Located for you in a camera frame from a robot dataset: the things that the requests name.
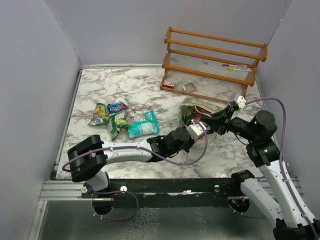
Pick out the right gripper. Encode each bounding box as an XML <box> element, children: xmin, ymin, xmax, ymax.
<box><xmin>201</xmin><ymin>104</ymin><xmax>258</xmax><ymax>142</ymax></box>

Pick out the white paper bag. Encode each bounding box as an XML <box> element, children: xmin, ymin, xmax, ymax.
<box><xmin>177</xmin><ymin>97</ymin><xmax>222</xmax><ymax>151</ymax></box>

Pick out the blue M&M packet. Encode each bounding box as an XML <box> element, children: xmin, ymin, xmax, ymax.
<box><xmin>107</xmin><ymin>101</ymin><xmax>128</xmax><ymax>115</ymax></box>

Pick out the yellow green snack packet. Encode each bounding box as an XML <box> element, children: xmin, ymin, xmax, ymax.
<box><xmin>87</xmin><ymin>103</ymin><xmax>110</xmax><ymax>127</ymax></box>

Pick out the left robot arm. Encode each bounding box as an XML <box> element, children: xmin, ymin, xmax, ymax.
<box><xmin>63</xmin><ymin>124</ymin><xmax>204</xmax><ymax>198</ymax></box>

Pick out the colourful snack packet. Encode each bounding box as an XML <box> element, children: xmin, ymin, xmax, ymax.
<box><xmin>182</xmin><ymin>110</ymin><xmax>203</xmax><ymax>126</ymax></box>

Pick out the green marker pen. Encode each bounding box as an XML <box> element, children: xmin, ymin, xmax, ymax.
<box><xmin>225</xmin><ymin>67</ymin><xmax>253</xmax><ymax>72</ymax></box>

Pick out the wooden shelf rack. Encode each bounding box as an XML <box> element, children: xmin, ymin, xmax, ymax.
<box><xmin>160</xmin><ymin>27</ymin><xmax>268</xmax><ymax>103</ymax></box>

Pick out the pink marker pen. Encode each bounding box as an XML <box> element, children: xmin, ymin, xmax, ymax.
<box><xmin>221</xmin><ymin>63</ymin><xmax>248</xmax><ymax>68</ymax></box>

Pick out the red white small box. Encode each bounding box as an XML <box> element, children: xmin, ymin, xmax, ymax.
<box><xmin>162</xmin><ymin>80</ymin><xmax>176</xmax><ymax>89</ymax></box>

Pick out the teal snack packet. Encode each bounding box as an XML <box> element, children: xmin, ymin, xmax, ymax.
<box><xmin>126</xmin><ymin>110</ymin><xmax>160</xmax><ymax>139</ymax></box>

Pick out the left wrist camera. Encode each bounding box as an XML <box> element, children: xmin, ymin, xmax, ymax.
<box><xmin>186</xmin><ymin>120</ymin><xmax>207</xmax><ymax>142</ymax></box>

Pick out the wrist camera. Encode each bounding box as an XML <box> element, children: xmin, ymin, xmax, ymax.
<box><xmin>228</xmin><ymin>93</ymin><xmax>246</xmax><ymax>111</ymax></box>
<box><xmin>186</xmin><ymin>120</ymin><xmax>207</xmax><ymax>142</ymax></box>

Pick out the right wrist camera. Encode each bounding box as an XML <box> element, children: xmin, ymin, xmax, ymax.
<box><xmin>228</xmin><ymin>93</ymin><xmax>246</xmax><ymax>111</ymax></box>

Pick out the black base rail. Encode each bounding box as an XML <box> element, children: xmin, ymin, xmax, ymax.
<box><xmin>41</xmin><ymin>178</ymin><xmax>250</xmax><ymax>212</ymax></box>

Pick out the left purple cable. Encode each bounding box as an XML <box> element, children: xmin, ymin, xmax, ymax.
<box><xmin>61</xmin><ymin>119</ymin><xmax>209</xmax><ymax>222</ymax></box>

